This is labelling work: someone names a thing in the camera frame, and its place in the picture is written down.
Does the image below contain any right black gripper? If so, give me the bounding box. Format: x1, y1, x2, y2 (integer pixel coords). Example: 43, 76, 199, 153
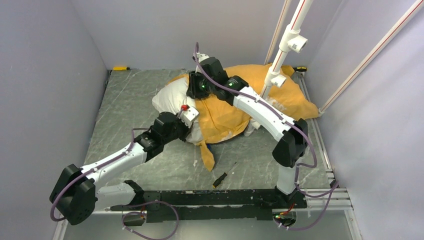
186, 70, 216, 99

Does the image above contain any white pillow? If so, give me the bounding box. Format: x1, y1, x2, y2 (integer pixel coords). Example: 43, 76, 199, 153
152, 76, 203, 145

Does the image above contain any yellow blue pillowcase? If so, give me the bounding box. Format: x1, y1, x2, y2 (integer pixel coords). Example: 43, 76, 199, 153
165, 65, 319, 172

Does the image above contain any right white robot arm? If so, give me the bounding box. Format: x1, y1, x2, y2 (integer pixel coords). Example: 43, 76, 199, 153
187, 53, 308, 208

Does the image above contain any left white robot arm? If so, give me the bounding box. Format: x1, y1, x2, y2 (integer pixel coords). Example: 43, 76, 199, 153
49, 107, 199, 225

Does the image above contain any black yellow screwdriver on table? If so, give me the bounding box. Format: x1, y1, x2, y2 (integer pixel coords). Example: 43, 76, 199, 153
212, 161, 238, 189

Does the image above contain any yellow screwdriver at back left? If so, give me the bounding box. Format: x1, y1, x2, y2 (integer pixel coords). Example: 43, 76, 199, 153
112, 66, 131, 71

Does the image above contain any screwdriver at back right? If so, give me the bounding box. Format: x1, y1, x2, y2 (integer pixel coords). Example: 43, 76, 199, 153
293, 66, 308, 73

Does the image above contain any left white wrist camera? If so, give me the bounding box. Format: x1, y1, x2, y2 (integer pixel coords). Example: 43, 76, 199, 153
178, 104, 199, 128

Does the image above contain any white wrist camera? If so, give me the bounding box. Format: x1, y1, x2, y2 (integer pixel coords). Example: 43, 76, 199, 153
178, 104, 199, 128
195, 52, 210, 73

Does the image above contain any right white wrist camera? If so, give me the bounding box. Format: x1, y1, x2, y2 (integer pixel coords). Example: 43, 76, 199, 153
195, 52, 210, 73

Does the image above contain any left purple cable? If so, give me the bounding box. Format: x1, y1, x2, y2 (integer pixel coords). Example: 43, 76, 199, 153
49, 127, 181, 240

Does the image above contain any purple cable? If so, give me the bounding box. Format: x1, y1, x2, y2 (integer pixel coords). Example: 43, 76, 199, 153
49, 127, 181, 240
192, 42, 339, 232

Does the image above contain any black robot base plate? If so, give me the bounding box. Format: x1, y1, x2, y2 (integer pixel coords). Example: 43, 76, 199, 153
110, 180, 307, 223

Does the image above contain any white PVC pipe frame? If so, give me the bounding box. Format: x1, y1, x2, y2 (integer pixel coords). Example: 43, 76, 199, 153
260, 0, 424, 116

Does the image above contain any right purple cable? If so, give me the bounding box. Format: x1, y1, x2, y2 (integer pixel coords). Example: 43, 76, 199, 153
192, 42, 339, 232

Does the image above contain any aluminium rail frame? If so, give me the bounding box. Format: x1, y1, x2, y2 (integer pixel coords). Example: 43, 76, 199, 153
52, 71, 364, 240

